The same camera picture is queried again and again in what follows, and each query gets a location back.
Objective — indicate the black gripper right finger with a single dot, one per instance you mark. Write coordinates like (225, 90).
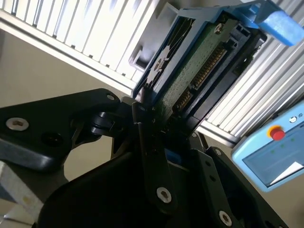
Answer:
(221, 190)

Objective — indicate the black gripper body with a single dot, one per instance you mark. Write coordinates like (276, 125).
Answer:
(99, 199)

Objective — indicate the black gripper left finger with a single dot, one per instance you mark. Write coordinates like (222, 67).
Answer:
(35, 133)

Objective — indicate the hard disk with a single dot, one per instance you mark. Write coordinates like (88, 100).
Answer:
(202, 59)

